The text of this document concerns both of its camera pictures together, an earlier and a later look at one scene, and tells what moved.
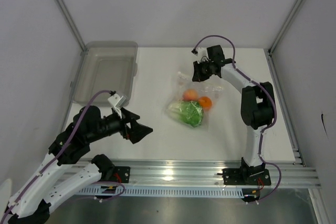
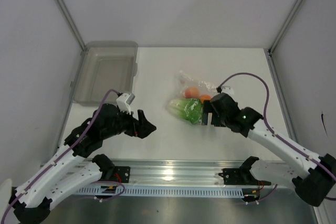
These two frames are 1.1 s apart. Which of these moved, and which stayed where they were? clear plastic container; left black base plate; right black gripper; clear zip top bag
Moved: clear zip top bag; right black gripper
Stayed: left black base plate; clear plastic container
